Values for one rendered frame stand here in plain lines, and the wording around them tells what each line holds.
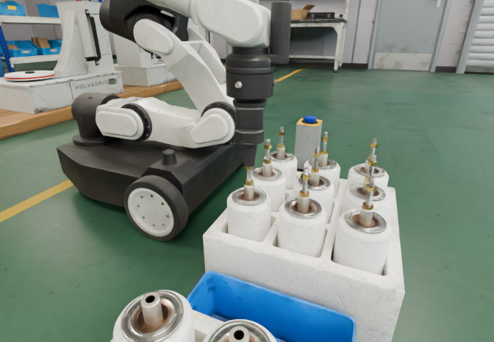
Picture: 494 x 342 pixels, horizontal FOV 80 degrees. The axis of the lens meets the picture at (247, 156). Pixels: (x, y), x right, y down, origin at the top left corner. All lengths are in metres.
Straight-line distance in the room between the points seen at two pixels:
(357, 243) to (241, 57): 0.38
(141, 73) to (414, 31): 4.20
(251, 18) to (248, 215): 0.37
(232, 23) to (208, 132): 0.47
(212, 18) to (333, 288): 0.52
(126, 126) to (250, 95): 0.67
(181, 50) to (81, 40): 1.98
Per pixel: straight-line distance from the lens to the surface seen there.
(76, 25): 2.84
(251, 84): 0.51
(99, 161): 1.13
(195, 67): 0.93
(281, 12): 0.52
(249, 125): 0.53
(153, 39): 0.97
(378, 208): 0.68
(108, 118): 1.15
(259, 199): 0.62
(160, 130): 1.08
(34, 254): 1.06
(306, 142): 0.95
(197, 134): 0.93
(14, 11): 5.54
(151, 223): 0.95
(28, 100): 2.42
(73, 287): 0.90
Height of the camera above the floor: 0.58
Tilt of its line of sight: 23 degrees down
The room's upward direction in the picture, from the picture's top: straight up
